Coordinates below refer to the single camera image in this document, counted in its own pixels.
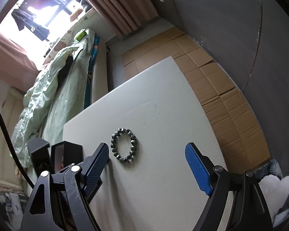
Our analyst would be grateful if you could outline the white plush item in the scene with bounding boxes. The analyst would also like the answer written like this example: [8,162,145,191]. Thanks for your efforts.
[259,175,289,221]

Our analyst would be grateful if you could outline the bed with green sheet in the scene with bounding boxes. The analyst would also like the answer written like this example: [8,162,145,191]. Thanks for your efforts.
[10,28,109,174]

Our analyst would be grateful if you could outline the white foam board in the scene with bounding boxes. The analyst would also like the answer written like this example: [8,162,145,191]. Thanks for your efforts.
[63,57,225,230]

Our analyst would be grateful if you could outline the pink curtain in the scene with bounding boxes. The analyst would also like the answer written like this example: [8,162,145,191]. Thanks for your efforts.
[86,0,158,38]
[0,33,39,92]

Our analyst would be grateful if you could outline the flattened cardboard sheets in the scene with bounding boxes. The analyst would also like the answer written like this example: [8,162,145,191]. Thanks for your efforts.
[121,27,271,173]

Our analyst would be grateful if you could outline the green box on bed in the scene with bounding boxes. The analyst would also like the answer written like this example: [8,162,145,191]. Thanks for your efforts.
[74,29,87,42]

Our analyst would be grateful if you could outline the black cable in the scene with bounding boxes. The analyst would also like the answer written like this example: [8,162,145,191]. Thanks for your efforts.
[0,100,35,189]

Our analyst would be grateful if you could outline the black jewelry box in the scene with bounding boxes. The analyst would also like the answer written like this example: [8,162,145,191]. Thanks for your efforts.
[50,141,83,173]

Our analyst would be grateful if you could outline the patterned pillow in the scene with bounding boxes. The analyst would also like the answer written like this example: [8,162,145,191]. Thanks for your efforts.
[43,16,85,66]

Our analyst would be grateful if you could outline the hanging dark clothes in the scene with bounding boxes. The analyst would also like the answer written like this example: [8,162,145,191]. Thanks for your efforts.
[11,0,72,42]

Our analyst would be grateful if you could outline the pink curtain left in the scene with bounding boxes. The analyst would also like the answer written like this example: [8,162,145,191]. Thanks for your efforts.
[0,33,39,92]

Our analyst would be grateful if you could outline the silver hematite bead bracelet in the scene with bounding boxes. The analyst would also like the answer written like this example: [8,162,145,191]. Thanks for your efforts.
[110,127,137,163]

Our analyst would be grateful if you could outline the light green quilt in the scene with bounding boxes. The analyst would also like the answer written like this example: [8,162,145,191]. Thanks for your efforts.
[11,46,78,168]

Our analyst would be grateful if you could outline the pink curtain right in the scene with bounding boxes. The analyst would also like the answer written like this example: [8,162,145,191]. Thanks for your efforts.
[86,0,158,38]

